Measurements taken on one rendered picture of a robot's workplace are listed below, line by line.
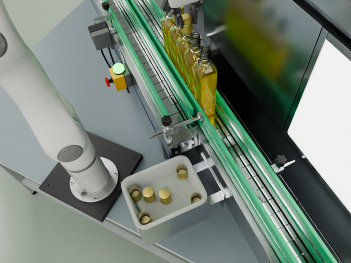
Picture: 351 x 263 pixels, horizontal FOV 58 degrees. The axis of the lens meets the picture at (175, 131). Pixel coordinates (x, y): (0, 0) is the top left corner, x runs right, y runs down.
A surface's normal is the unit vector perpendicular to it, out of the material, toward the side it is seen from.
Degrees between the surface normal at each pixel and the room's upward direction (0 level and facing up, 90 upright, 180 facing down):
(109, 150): 1
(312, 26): 90
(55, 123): 66
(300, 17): 90
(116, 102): 0
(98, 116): 0
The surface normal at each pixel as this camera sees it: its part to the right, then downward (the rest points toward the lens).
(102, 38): 0.40, 0.75
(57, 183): -0.07, -0.54
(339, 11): -0.92, 0.37
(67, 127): 0.62, 0.22
